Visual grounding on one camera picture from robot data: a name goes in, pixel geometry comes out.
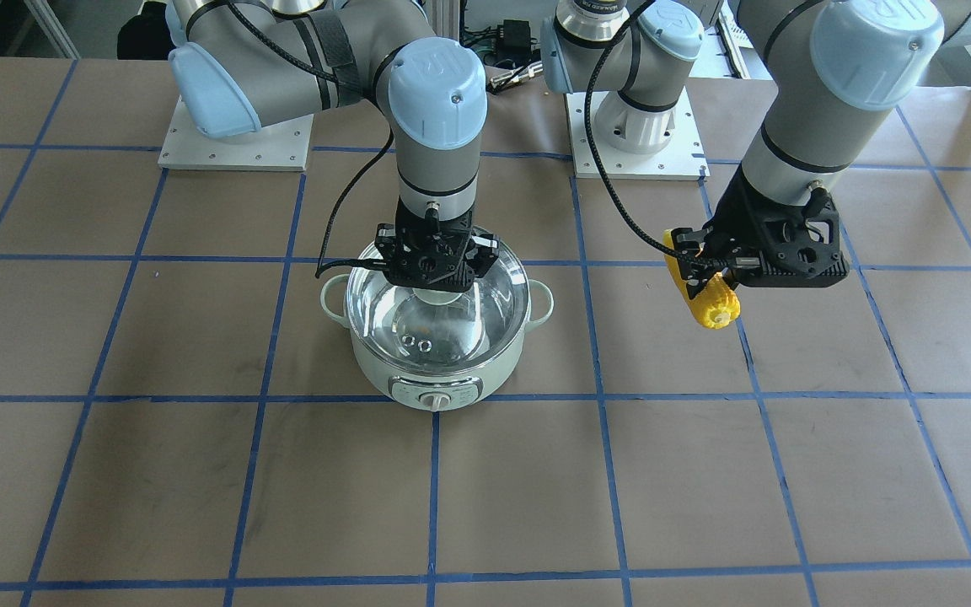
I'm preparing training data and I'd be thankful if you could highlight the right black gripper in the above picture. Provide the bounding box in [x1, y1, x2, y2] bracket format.
[374, 202, 500, 293]

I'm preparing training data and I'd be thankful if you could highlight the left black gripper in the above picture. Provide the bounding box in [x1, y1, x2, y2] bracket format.
[669, 169, 850, 296]

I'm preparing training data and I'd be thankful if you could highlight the yellow corn cob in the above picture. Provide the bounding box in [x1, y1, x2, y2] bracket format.
[663, 228, 741, 330]

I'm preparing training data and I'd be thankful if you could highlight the glass pot lid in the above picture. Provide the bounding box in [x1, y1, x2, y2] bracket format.
[344, 244, 531, 376]

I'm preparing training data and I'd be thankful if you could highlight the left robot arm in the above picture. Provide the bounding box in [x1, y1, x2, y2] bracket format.
[539, 1, 971, 303]

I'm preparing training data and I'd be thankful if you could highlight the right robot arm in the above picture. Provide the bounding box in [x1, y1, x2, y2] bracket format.
[166, 1, 500, 293]

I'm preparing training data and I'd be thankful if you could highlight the pale green electric pot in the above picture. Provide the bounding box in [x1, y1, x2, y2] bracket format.
[319, 244, 554, 412]

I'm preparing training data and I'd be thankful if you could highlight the black power adapter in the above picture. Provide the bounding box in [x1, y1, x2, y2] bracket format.
[496, 19, 534, 62]

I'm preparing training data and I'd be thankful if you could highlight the brown paper table mat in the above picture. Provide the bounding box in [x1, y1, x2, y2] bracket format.
[0, 58, 971, 606]

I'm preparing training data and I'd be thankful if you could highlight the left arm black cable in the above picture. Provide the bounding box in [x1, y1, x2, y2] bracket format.
[584, 0, 705, 262]

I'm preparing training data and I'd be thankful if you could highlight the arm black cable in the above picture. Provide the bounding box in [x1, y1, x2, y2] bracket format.
[584, 0, 705, 262]
[224, 0, 398, 279]

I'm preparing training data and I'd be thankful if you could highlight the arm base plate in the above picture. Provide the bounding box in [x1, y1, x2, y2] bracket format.
[590, 88, 709, 180]
[158, 99, 314, 172]

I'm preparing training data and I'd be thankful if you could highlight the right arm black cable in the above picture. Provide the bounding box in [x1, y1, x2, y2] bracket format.
[224, 0, 398, 279]

